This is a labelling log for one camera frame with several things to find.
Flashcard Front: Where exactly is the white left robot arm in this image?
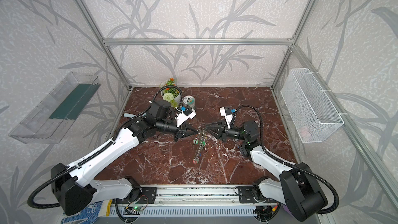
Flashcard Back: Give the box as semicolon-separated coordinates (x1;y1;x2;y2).
27;99;198;216

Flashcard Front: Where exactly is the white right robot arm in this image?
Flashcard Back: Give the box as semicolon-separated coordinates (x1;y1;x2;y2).
205;106;340;222

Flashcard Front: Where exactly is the printed snack jar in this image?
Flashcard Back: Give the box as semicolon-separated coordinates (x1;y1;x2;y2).
183;95;195;109

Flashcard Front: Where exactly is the potted artificial flower plant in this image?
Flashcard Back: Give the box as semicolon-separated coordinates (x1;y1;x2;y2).
161;78;181;107

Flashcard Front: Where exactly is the light blue toy trowel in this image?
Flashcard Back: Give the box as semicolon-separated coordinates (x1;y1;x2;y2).
123;113;136;119

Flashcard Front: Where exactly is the green circuit board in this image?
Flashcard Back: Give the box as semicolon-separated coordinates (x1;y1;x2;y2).
123;205;147;216

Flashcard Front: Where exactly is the blue dotted work glove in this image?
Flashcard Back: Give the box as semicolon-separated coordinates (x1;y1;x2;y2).
61;202;103;224

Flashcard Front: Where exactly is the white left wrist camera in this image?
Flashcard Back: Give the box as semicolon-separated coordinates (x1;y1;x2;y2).
176;106;196;128

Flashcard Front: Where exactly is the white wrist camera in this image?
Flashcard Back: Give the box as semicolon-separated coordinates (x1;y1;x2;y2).
220;107;237;129
176;106;196;128

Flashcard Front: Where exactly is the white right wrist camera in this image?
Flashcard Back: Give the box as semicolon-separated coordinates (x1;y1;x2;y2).
220;107;237;129

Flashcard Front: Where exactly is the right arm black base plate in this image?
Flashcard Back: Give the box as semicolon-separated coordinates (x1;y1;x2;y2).
235;186;277;205

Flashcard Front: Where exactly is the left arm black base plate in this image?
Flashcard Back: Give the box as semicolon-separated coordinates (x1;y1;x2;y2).
125;187;158;204

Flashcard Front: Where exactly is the white wire mesh basket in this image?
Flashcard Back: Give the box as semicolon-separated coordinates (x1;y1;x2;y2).
281;68;344;143

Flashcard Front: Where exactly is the clear plastic wall tray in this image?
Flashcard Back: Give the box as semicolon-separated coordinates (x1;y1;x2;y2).
9;72;101;144

